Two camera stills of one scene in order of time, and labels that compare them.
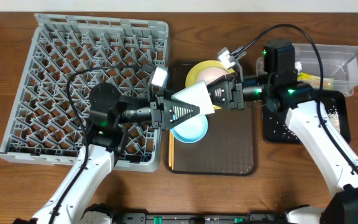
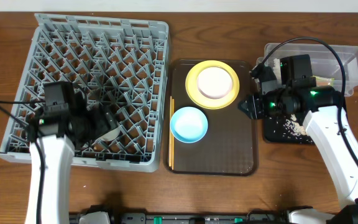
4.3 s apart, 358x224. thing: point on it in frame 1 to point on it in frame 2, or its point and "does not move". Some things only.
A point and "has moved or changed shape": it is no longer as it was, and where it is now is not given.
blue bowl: x=191 y=131 does not move
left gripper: x=156 y=114 to x=96 y=123
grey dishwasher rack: x=66 y=56 does not move
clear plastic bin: x=346 y=65 does not move
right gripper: x=237 y=93 to x=257 y=106
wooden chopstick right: x=173 y=152 does not move
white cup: x=197 y=94 has moved or changed shape
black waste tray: x=276 y=129 does not move
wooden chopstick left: x=170 y=155 does not move
